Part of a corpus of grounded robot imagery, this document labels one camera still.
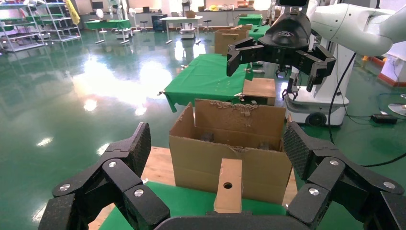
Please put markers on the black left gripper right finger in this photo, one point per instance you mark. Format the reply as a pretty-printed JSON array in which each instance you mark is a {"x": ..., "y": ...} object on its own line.
[{"x": 330, "y": 177}]

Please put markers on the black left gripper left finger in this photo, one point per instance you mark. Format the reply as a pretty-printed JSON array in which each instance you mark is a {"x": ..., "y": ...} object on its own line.
[{"x": 127, "y": 196}]

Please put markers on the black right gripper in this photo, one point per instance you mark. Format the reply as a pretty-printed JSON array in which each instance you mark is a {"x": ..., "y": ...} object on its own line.
[{"x": 285, "y": 35}]

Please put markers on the small cardboard box with hole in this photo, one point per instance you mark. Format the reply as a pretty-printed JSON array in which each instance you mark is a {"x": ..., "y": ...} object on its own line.
[{"x": 228, "y": 196}]

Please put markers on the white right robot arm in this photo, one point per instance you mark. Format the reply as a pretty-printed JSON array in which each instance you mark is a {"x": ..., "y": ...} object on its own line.
[{"x": 349, "y": 25}]

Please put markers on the distant open cardboard carton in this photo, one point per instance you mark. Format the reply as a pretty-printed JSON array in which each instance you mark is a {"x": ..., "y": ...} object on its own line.
[{"x": 226, "y": 41}]

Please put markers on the large open cardboard carton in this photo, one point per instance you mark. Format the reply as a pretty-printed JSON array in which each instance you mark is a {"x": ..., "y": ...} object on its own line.
[{"x": 196, "y": 165}]

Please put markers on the small wooden table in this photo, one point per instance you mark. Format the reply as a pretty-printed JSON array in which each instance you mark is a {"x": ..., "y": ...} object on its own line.
[{"x": 260, "y": 90}]

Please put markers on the small distant green tablecloth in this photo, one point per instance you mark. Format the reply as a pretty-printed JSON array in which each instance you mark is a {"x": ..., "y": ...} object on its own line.
[{"x": 258, "y": 31}]

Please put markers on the green tablecloth with yellow specks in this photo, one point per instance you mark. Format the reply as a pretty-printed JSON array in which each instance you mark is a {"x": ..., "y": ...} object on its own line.
[{"x": 184, "y": 203}]

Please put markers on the black power adapter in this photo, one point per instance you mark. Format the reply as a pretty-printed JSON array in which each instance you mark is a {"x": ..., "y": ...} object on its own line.
[{"x": 383, "y": 119}]

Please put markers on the black round stool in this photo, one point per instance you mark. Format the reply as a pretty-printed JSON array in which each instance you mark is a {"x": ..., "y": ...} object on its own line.
[
  {"x": 144, "y": 22},
  {"x": 207, "y": 22}
]

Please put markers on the round silver fan base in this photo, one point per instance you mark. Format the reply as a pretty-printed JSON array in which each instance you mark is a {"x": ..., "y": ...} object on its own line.
[{"x": 399, "y": 109}]

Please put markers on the white table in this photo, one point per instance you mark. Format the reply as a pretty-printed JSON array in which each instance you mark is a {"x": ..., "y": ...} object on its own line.
[{"x": 180, "y": 19}]

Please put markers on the white cabinet with red base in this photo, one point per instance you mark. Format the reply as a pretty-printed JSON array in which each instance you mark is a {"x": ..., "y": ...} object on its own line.
[{"x": 393, "y": 68}]

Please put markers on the black cabinet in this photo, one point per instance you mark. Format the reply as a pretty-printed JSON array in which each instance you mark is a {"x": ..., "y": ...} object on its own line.
[{"x": 159, "y": 22}]

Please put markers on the long table with green cloth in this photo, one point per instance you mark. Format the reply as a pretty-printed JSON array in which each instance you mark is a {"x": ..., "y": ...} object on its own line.
[{"x": 108, "y": 24}]

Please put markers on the white metal shelf rack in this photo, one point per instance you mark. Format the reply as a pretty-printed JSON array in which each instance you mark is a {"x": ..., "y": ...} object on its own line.
[
  {"x": 60, "y": 28},
  {"x": 19, "y": 35}
]

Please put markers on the yellow hanging cloth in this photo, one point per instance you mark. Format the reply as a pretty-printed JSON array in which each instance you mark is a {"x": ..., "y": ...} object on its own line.
[{"x": 73, "y": 12}]

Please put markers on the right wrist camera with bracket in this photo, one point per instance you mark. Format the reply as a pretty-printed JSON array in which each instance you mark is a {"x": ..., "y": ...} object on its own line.
[{"x": 291, "y": 2}]

